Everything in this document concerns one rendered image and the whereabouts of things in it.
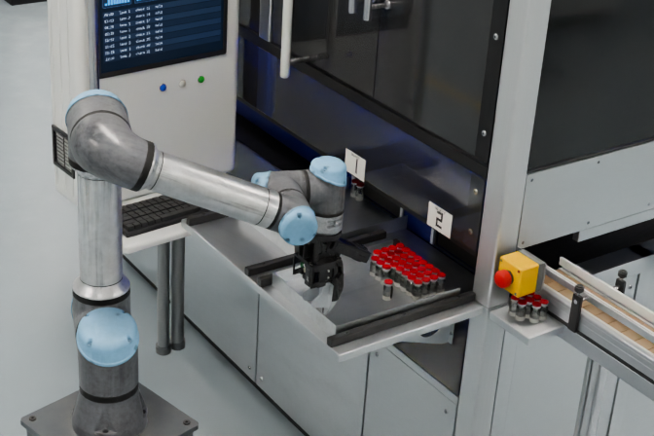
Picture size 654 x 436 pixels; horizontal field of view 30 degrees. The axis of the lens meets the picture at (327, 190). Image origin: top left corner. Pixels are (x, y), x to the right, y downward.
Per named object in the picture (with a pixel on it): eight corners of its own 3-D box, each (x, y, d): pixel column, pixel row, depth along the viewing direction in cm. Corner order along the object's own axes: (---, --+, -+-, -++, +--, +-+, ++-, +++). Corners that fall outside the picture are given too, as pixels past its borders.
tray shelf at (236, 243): (337, 187, 333) (337, 181, 332) (508, 305, 282) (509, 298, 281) (180, 225, 308) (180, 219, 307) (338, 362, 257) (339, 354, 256)
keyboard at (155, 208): (225, 182, 344) (226, 174, 343) (254, 201, 335) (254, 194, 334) (99, 217, 321) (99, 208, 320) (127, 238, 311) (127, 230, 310)
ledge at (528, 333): (533, 303, 283) (534, 295, 283) (573, 329, 274) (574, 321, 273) (489, 317, 276) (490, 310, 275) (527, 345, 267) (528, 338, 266)
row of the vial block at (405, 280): (377, 265, 291) (379, 248, 289) (422, 300, 278) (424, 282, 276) (369, 267, 290) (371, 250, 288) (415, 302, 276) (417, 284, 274)
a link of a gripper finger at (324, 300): (306, 319, 262) (308, 282, 258) (328, 312, 265) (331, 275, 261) (313, 326, 259) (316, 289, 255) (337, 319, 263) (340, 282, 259)
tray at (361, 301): (390, 252, 298) (392, 239, 296) (458, 301, 278) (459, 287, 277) (272, 285, 280) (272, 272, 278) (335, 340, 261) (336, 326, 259)
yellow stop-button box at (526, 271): (520, 275, 274) (524, 248, 271) (541, 290, 269) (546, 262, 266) (494, 284, 270) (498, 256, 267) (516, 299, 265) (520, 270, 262)
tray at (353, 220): (347, 188, 328) (348, 176, 327) (406, 228, 309) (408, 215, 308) (238, 215, 310) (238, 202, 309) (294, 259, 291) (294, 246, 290)
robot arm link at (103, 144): (89, 127, 212) (332, 211, 231) (84, 103, 221) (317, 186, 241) (63, 184, 215) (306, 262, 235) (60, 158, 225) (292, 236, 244)
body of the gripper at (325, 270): (291, 276, 260) (294, 226, 254) (324, 267, 264) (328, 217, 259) (311, 292, 254) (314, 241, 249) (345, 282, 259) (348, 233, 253)
